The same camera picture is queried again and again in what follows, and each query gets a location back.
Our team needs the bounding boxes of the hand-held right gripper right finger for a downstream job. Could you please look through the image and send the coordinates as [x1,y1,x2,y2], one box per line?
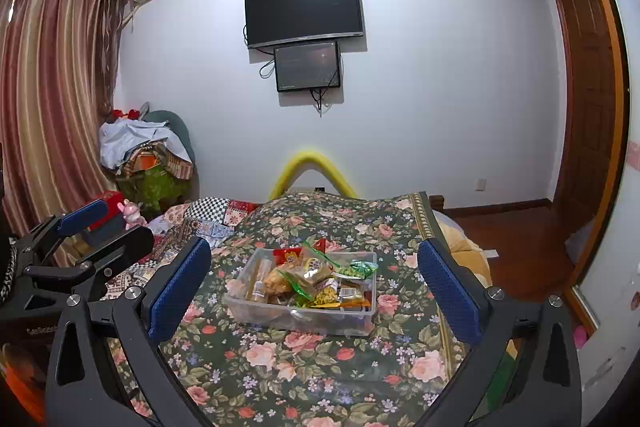
[416,238,584,427]

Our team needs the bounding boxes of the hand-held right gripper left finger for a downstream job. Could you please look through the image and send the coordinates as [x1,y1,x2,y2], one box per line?
[44,237,213,427]

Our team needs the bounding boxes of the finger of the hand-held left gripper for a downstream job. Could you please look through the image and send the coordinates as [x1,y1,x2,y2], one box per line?
[22,224,156,308]
[15,199,110,260]

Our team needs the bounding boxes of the yellow wafer roll packet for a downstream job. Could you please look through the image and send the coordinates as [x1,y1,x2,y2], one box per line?
[239,254,279,304]

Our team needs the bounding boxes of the clear plastic container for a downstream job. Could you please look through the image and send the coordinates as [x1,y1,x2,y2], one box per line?
[223,247,378,338]

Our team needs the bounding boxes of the red box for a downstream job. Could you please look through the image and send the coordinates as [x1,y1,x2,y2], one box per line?
[82,191,127,249]

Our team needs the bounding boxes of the pink toy figure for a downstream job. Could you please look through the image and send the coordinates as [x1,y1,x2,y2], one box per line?
[117,199,147,231]

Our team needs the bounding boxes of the yellow plush blanket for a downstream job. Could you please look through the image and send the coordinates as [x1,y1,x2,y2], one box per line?
[432,209,494,289]

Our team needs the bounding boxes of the green cloth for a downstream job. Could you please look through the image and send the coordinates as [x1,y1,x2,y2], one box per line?
[117,162,191,216]

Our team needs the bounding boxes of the patchwork quilt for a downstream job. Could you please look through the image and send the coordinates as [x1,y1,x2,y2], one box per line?
[102,197,264,298]

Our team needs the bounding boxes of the pile of clothes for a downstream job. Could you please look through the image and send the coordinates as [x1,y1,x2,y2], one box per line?
[98,107,195,180]

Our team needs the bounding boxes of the green snack packet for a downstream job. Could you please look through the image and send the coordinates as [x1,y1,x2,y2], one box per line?
[332,259,377,282]

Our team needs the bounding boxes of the orange snack packet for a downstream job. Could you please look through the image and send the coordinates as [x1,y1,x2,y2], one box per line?
[337,295,374,314]

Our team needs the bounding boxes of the striped red curtain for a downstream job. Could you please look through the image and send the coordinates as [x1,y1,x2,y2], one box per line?
[0,0,134,269]

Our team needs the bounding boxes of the orange plastic object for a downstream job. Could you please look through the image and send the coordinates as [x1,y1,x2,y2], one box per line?
[0,342,49,427]

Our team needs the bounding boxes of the red snack packet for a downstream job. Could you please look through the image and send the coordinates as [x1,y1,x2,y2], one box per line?
[272,246,304,266]

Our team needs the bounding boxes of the grey green chair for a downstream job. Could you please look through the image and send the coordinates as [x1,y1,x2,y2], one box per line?
[145,109,197,202]

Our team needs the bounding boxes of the yellow snack packet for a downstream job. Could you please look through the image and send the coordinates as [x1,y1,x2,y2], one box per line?
[307,284,347,311]

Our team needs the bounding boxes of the dark floral blanket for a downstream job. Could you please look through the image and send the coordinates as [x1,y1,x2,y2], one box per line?
[107,191,485,427]

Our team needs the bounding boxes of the yellow foam tube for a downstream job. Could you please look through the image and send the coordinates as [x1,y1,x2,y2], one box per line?
[268,148,359,202]

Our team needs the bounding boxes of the brown wooden door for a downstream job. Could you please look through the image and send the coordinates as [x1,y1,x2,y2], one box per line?
[551,0,620,239]

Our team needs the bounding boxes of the black monitor cable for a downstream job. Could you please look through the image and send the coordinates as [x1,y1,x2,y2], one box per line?
[309,88,334,116]

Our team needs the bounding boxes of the small black wall monitor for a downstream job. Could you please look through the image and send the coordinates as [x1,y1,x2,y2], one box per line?
[273,41,342,94]

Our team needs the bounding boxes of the black wall television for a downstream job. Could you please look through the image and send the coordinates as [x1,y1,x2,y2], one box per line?
[244,0,365,50]

